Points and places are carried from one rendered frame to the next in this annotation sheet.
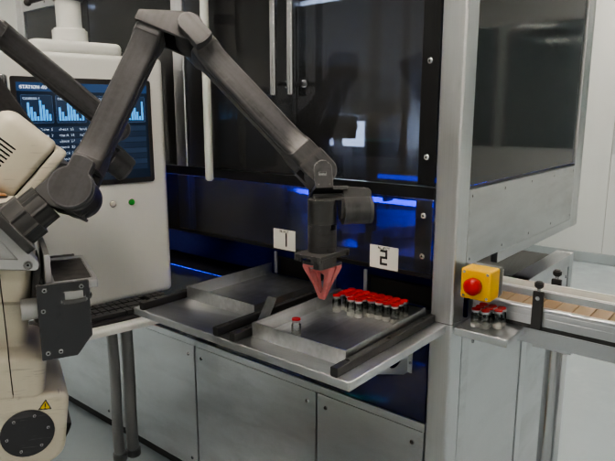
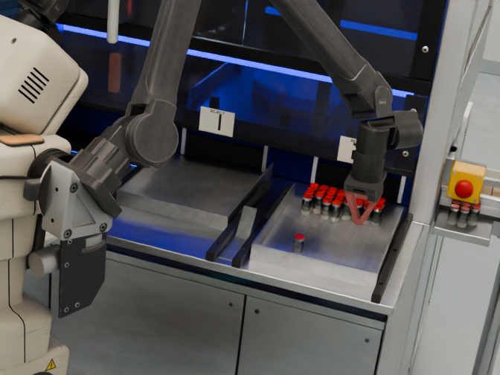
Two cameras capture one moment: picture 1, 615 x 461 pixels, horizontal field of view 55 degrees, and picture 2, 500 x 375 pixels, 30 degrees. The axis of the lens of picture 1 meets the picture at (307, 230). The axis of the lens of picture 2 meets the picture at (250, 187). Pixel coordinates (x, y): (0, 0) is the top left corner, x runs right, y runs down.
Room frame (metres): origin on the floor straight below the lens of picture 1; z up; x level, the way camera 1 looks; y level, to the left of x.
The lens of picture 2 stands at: (-0.25, 0.83, 1.79)
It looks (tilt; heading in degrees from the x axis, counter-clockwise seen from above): 24 degrees down; 336
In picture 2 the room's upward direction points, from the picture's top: 7 degrees clockwise
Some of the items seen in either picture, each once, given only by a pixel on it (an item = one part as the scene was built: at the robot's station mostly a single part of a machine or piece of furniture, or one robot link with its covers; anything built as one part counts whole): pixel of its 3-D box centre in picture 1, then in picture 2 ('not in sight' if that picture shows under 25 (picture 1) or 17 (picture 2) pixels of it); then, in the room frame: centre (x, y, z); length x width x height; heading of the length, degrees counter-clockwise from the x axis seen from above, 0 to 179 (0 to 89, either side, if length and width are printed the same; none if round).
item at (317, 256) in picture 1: (322, 241); (367, 167); (1.14, -0.03, 1.13); 0.10 x 0.07 x 0.07; 141
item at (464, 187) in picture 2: (473, 286); (463, 188); (1.29, -0.38, 0.99); 0.04 x 0.04 x 0.04; 51
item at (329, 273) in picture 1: (326, 275); (363, 199); (1.15, -0.04, 1.06); 0.07 x 0.07 x 0.09; 51
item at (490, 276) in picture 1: (480, 282); (466, 181); (1.32, -0.41, 0.99); 0.08 x 0.07 x 0.07; 141
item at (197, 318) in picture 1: (292, 315); (257, 221); (1.45, 0.04, 0.87); 0.70 x 0.48 x 0.02; 51
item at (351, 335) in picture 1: (341, 321); (331, 231); (1.32, -0.08, 0.90); 0.34 x 0.26 x 0.04; 141
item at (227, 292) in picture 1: (264, 286); (199, 182); (1.61, 0.12, 0.90); 0.34 x 0.26 x 0.04; 141
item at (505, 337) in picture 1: (491, 328); (463, 224); (1.35, -0.44, 0.87); 0.14 x 0.13 x 0.02; 141
